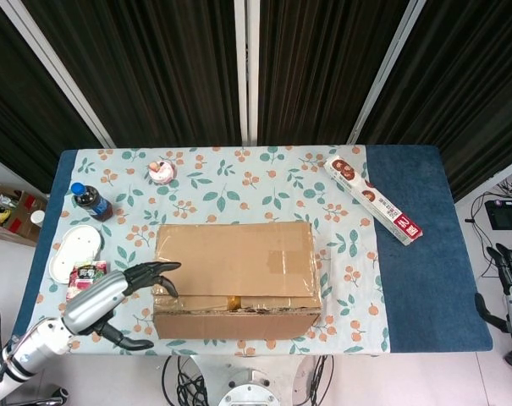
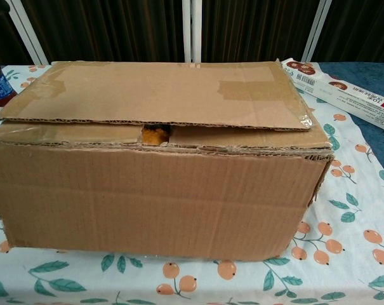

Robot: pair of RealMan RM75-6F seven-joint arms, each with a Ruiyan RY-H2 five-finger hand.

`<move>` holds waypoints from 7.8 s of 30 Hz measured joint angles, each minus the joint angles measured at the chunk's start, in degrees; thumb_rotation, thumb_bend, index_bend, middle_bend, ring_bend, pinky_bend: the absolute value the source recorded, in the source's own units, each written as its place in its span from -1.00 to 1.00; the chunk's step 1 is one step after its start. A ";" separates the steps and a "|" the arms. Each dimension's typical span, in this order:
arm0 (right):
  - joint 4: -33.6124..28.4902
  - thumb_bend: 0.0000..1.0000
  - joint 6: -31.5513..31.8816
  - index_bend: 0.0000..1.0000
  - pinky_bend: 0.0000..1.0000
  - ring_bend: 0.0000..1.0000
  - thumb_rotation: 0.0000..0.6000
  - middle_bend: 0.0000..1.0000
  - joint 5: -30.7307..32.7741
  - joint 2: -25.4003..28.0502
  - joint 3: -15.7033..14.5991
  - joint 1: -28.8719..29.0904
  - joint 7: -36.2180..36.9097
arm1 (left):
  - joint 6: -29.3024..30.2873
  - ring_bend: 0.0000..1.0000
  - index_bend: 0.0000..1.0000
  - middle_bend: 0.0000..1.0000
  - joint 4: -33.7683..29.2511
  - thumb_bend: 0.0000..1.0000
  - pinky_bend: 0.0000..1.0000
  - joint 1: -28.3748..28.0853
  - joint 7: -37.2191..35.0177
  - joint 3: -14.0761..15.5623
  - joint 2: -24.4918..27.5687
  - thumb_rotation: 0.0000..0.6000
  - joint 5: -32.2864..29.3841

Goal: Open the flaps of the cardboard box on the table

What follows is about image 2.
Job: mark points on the white partition frame post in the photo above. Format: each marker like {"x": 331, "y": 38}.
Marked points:
{"x": 191, "y": 28}
{"x": 318, "y": 28}
{"x": 23, "y": 28}

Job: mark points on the cardboard box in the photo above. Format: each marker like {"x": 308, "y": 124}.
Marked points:
{"x": 147, "y": 206}

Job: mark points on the orange fruit print tablecloth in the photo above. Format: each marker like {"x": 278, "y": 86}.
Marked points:
{"x": 210, "y": 279}

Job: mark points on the yellow rubber chicken toy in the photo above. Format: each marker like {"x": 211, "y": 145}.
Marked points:
{"x": 155, "y": 136}

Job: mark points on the long white wrap box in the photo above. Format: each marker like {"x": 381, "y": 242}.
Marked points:
{"x": 337, "y": 92}

